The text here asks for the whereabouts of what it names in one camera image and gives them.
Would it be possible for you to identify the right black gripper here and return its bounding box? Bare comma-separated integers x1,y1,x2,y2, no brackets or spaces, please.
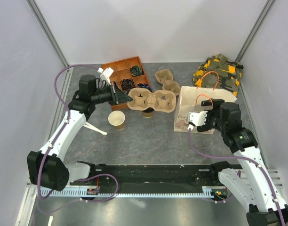
196,98,228,133

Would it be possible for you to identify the aluminium frame post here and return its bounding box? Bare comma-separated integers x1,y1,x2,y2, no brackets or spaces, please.
26,0,69,67
235,0,276,62

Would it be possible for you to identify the dark brown rolled sock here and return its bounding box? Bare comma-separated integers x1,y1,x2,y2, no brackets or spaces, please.
121,79,135,91

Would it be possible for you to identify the cardboard cup carrier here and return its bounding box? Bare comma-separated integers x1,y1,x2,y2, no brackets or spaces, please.
127,88,176,113
155,69,181,96

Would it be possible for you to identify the green rolled sock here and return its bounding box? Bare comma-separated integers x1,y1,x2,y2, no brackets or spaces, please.
130,65,144,77

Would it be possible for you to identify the white wrapped straw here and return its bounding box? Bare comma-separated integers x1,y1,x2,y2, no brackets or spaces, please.
83,122,107,136

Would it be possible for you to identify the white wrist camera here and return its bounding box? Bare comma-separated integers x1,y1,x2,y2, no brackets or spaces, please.
187,111,208,130
97,67,114,85

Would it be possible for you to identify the blue striped rolled sock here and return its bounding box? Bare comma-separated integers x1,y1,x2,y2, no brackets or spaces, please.
137,83,152,92

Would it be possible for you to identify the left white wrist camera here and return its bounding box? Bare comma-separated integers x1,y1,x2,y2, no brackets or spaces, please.
97,67,114,85

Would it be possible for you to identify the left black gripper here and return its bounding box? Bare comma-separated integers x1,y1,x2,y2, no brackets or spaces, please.
91,81,132,106

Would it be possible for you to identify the black plastic cup lid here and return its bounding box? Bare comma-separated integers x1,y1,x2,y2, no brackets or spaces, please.
142,107,154,113

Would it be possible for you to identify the left aluminium frame post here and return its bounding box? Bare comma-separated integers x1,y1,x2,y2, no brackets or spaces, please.
26,0,69,67

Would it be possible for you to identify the brown paper cup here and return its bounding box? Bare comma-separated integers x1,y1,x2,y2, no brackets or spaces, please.
108,111,126,130
142,111,153,118

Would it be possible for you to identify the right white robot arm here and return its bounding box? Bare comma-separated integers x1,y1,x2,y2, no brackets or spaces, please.
188,98,288,226

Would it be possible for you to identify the slotted cable duct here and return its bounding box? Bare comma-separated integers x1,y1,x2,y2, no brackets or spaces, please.
50,187,216,198

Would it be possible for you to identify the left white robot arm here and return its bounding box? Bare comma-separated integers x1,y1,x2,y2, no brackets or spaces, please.
27,74,132,191

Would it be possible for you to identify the white paper takeout bag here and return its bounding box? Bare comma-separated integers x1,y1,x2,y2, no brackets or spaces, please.
173,70,238,135

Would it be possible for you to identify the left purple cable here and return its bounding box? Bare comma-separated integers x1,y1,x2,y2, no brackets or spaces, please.
35,65,119,214

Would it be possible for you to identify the right aluminium frame post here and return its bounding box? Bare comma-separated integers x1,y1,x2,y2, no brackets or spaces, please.
235,0,276,62

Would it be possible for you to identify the orange compartment tray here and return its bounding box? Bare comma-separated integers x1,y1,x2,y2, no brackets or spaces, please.
101,56,151,111

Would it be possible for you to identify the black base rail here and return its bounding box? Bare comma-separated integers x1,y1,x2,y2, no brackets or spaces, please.
66,162,243,196

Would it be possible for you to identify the camouflage folded garment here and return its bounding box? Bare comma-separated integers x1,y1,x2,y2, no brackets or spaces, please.
193,54,244,96

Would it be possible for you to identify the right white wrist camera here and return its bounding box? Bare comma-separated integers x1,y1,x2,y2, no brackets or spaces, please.
187,111,208,130

